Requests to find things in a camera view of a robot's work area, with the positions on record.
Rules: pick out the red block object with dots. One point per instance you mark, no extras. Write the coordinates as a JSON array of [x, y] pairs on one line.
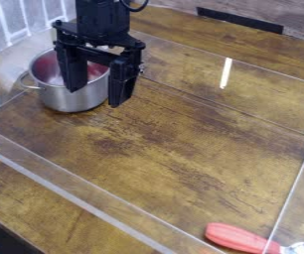
[[95, 70]]

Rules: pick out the silver metal pot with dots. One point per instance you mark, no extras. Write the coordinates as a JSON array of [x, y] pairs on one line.
[[43, 77]]

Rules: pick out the clear acrylic barrier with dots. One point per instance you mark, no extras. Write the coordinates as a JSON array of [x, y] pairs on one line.
[[160, 172]]

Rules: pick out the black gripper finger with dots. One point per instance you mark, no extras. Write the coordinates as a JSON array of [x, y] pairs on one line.
[[124, 75], [73, 66]]

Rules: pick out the red handled metal spoon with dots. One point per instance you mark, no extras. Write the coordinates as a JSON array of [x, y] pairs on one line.
[[241, 240]]

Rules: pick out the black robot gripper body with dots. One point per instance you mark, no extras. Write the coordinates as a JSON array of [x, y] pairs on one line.
[[102, 25]]

